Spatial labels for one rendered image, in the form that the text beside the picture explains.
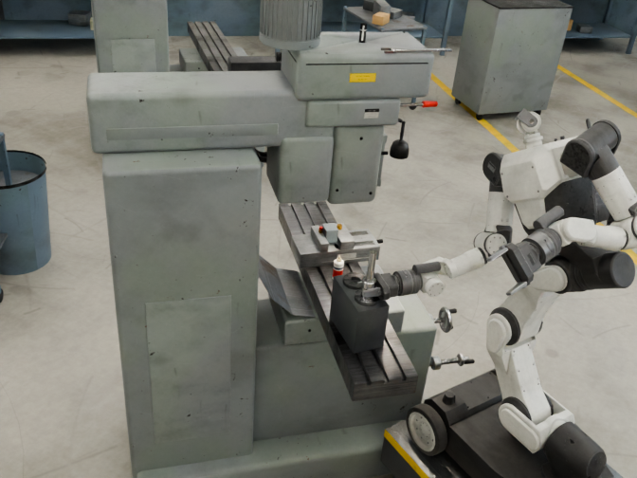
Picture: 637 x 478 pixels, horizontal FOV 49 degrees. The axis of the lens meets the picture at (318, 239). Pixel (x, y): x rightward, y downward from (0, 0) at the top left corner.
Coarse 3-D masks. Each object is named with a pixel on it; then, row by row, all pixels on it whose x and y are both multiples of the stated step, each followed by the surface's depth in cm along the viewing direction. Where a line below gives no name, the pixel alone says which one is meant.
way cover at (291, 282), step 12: (264, 264) 289; (264, 276) 277; (276, 276) 290; (288, 276) 296; (276, 288) 278; (288, 288) 287; (300, 288) 290; (276, 300) 269; (288, 300) 280; (300, 300) 283; (300, 312) 275; (312, 312) 278
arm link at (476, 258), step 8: (488, 232) 251; (480, 240) 251; (480, 248) 250; (464, 256) 249; (472, 256) 248; (480, 256) 248; (488, 256) 248; (456, 264) 248; (464, 264) 248; (472, 264) 248; (480, 264) 249; (464, 272) 250
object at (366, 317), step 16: (352, 272) 255; (336, 288) 254; (352, 288) 249; (336, 304) 256; (352, 304) 242; (368, 304) 240; (384, 304) 242; (336, 320) 258; (352, 320) 244; (368, 320) 242; (384, 320) 245; (352, 336) 246; (368, 336) 246; (384, 336) 249
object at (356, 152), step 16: (336, 128) 243; (352, 128) 243; (368, 128) 245; (336, 144) 245; (352, 144) 246; (368, 144) 248; (336, 160) 248; (352, 160) 249; (368, 160) 251; (336, 176) 251; (352, 176) 253; (368, 176) 255; (336, 192) 255; (352, 192) 256; (368, 192) 258
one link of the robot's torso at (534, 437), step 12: (552, 396) 264; (504, 408) 261; (516, 408) 258; (564, 408) 260; (504, 420) 262; (516, 420) 256; (528, 420) 253; (552, 420) 253; (564, 420) 255; (516, 432) 258; (528, 432) 252; (540, 432) 249; (552, 432) 251; (528, 444) 254; (540, 444) 250
